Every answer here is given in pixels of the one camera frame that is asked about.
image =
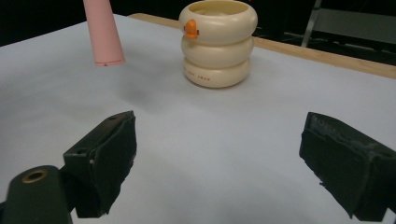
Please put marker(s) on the pink hairbrush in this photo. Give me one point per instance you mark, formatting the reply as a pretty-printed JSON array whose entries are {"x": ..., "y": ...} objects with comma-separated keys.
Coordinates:
[{"x": 102, "y": 34}]

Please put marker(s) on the cream ringed cup orange duck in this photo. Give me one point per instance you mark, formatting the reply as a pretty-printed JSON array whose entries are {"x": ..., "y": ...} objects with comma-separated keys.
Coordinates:
[{"x": 218, "y": 49}]

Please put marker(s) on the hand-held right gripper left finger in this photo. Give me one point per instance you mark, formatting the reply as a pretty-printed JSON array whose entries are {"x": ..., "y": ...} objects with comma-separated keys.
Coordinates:
[{"x": 106, "y": 161}]

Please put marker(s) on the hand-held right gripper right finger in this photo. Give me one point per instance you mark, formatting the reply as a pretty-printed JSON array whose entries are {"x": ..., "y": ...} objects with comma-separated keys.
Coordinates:
[{"x": 348, "y": 161}]

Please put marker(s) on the metal stand with grey panel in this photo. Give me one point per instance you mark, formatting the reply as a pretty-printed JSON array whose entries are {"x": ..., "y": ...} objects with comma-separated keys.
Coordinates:
[{"x": 355, "y": 25}]

